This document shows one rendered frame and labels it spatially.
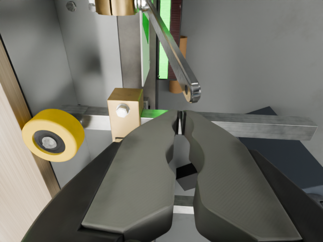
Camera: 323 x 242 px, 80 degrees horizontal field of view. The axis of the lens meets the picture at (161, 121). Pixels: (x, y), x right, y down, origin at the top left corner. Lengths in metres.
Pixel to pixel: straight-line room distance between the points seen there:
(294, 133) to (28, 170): 0.45
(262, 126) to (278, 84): 1.01
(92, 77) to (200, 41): 0.72
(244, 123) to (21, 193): 0.42
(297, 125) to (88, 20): 0.48
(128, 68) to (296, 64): 1.07
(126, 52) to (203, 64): 0.79
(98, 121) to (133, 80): 0.15
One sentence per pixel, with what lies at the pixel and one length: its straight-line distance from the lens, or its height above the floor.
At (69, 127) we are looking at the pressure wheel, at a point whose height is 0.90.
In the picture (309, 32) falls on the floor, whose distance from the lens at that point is 1.33.
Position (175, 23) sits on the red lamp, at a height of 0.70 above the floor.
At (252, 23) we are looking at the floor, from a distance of 1.19.
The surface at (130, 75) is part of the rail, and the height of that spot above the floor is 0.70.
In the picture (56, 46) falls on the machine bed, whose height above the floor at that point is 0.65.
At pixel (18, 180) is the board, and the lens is 0.44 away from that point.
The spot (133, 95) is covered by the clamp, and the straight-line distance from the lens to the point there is 0.32.
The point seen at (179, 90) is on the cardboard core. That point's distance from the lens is 1.14.
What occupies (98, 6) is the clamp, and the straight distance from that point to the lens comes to 0.27.
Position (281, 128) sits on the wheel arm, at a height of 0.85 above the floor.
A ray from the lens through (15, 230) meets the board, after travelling 0.60.
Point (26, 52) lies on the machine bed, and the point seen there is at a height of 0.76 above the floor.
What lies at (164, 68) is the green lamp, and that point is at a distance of 0.44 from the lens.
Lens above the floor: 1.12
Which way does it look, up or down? 57 degrees down
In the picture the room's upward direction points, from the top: 174 degrees counter-clockwise
